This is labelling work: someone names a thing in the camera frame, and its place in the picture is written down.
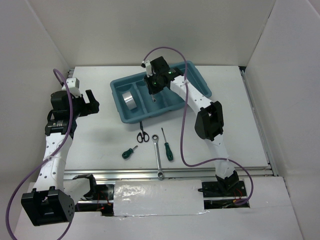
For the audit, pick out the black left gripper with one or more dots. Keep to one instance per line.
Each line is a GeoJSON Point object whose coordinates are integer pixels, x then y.
{"type": "Point", "coordinates": [89, 108]}

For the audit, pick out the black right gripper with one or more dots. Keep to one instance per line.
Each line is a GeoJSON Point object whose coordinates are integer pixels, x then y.
{"type": "Point", "coordinates": [151, 90]}

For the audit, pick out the small silver ratchet wrench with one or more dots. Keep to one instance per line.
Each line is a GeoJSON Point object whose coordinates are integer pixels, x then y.
{"type": "Point", "coordinates": [153, 98]}

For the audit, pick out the white tape roll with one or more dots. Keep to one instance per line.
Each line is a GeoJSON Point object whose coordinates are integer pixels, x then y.
{"type": "Point", "coordinates": [129, 100]}

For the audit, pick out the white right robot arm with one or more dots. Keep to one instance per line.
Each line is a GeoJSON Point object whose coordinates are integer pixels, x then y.
{"type": "Point", "coordinates": [209, 121]}

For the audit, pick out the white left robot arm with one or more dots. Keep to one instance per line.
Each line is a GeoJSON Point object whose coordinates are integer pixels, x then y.
{"type": "Point", "coordinates": [53, 200]}

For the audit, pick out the blue four-compartment tray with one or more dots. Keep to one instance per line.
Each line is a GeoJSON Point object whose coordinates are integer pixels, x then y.
{"type": "Point", "coordinates": [165, 101]}

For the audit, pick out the large silver ratchet wrench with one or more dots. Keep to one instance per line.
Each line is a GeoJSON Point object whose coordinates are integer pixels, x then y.
{"type": "Point", "coordinates": [155, 139]}

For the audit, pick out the white foil-edged cover sheet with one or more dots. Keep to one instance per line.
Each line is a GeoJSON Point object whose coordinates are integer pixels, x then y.
{"type": "Point", "coordinates": [158, 198]}

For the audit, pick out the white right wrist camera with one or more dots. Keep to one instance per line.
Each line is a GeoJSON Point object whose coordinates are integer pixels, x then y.
{"type": "Point", "coordinates": [146, 64]}

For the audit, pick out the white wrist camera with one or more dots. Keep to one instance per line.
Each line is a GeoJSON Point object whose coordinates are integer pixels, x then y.
{"type": "Point", "coordinates": [146, 64]}
{"type": "Point", "coordinates": [73, 86]}

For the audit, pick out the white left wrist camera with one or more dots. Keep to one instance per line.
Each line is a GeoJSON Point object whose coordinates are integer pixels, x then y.
{"type": "Point", "coordinates": [73, 86]}

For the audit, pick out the aluminium left side rail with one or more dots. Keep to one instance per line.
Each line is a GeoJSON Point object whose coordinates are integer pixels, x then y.
{"type": "Point", "coordinates": [70, 73]}

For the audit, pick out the aluminium rail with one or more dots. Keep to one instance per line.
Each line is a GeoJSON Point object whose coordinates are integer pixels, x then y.
{"type": "Point", "coordinates": [265, 145]}
{"type": "Point", "coordinates": [70, 73]}
{"type": "Point", "coordinates": [142, 174]}

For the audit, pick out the black handled scissors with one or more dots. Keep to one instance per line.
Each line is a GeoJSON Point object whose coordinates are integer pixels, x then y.
{"type": "Point", "coordinates": [142, 136]}

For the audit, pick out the stubby green handled screwdriver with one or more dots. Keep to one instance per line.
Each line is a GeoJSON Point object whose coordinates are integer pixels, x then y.
{"type": "Point", "coordinates": [126, 154]}

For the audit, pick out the long green handled screwdriver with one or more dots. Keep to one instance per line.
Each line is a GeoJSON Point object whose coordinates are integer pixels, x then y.
{"type": "Point", "coordinates": [168, 151]}

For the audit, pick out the aluminium right side rail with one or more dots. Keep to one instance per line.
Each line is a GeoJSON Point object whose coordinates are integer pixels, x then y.
{"type": "Point", "coordinates": [265, 145]}

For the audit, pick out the aluminium front rail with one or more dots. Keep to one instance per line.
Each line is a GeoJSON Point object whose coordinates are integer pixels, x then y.
{"type": "Point", "coordinates": [142, 174]}

